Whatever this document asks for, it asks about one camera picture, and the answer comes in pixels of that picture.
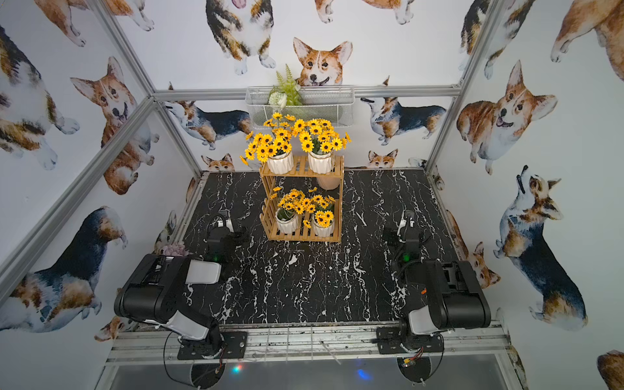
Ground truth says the green fern white flower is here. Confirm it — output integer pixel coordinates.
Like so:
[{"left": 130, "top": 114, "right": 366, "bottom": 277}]
[{"left": 268, "top": 65, "right": 303, "bottom": 109}]

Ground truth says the pink pot green plant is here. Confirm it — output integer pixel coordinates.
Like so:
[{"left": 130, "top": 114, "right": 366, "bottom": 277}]
[{"left": 317, "top": 175, "right": 341, "bottom": 191}]

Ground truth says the sunflower pot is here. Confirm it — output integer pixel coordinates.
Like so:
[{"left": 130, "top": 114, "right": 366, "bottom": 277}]
[
  {"left": 271, "top": 187, "right": 308, "bottom": 236},
  {"left": 292, "top": 119, "right": 352, "bottom": 175},
  {"left": 240, "top": 112, "right": 297, "bottom": 175},
  {"left": 300, "top": 194, "right": 336, "bottom": 238}
]

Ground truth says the wooden two-tier shelf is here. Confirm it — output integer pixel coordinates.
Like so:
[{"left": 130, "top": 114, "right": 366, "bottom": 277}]
[{"left": 259, "top": 155, "right": 345, "bottom": 243}]

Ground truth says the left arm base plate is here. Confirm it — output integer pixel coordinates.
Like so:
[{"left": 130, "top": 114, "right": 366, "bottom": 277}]
[{"left": 177, "top": 331, "right": 249, "bottom": 361}]

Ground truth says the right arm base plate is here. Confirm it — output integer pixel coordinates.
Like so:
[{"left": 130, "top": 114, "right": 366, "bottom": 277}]
[{"left": 371, "top": 327, "right": 445, "bottom": 355}]

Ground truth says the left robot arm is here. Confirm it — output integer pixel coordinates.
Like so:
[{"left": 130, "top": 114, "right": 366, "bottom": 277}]
[{"left": 114, "top": 212, "right": 249, "bottom": 349}]

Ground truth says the aluminium front rail frame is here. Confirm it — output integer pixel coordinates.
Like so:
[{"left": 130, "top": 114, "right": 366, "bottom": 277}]
[{"left": 106, "top": 322, "right": 510, "bottom": 366}]

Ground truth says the white wire wall basket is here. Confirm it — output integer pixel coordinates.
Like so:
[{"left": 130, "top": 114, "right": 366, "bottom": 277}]
[{"left": 245, "top": 86, "right": 355, "bottom": 129}]

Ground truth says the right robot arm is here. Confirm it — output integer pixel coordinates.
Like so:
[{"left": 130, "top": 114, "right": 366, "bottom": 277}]
[{"left": 384, "top": 210, "right": 492, "bottom": 336}]

